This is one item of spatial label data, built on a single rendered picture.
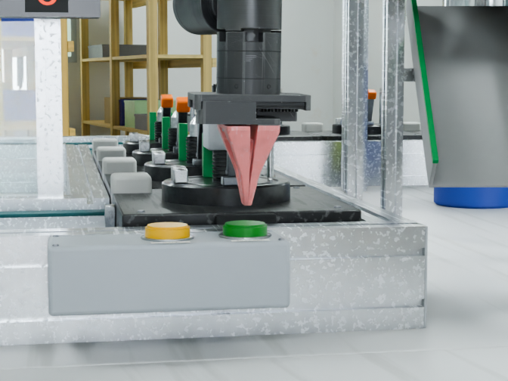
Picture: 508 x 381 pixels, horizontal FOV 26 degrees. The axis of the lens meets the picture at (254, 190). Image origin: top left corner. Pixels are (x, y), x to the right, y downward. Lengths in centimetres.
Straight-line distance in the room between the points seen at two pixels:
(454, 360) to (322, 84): 917
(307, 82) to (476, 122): 884
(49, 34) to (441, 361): 62
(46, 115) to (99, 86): 822
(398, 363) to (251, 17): 32
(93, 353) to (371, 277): 27
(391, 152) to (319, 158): 116
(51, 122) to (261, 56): 43
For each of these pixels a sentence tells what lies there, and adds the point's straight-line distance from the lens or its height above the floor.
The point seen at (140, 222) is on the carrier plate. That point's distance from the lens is 108.
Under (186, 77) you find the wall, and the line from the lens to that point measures 970.
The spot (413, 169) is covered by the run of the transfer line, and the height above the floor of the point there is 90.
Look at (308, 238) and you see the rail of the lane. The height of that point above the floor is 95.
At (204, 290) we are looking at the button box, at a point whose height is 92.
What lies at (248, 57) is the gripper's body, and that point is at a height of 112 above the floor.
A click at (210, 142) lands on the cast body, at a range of 116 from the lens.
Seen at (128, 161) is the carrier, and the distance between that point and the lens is 152.
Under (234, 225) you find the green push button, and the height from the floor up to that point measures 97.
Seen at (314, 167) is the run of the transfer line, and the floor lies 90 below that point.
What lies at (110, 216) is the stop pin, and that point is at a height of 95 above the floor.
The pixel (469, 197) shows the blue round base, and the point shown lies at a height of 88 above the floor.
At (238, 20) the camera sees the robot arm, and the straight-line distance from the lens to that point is 95.
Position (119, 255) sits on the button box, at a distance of 95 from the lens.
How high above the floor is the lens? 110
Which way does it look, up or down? 6 degrees down
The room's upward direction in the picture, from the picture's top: straight up
